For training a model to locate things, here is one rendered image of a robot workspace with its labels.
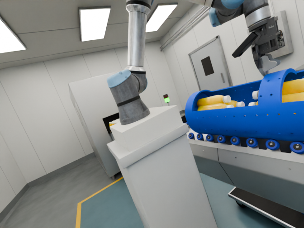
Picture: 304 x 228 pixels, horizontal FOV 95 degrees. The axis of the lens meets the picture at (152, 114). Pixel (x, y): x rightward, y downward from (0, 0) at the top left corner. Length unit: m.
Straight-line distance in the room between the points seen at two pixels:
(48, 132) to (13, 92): 1.42
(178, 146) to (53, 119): 4.92
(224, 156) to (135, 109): 0.54
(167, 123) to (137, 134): 0.14
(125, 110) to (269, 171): 0.66
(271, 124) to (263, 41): 0.31
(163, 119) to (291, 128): 0.44
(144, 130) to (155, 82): 5.57
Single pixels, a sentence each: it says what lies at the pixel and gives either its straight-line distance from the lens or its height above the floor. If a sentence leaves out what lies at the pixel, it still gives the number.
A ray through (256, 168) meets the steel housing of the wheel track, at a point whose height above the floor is 0.85.
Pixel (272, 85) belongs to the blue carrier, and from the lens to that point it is 0.67.
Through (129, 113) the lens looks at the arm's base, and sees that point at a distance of 0.61.
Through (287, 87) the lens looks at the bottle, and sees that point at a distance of 0.74.
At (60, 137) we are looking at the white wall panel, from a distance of 5.33.
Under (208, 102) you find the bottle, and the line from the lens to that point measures 0.91.
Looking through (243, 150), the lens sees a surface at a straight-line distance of 0.81.
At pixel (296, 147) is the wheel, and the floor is 0.97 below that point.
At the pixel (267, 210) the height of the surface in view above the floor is 0.15.
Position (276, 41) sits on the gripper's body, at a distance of 0.71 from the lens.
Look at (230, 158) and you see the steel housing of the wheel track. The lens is 0.86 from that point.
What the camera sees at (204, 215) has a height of 0.70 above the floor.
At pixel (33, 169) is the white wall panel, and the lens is 5.62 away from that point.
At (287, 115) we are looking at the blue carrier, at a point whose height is 1.10.
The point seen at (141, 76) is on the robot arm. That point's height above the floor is 1.42.
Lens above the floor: 1.32
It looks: 8 degrees down
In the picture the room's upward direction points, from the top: 20 degrees counter-clockwise
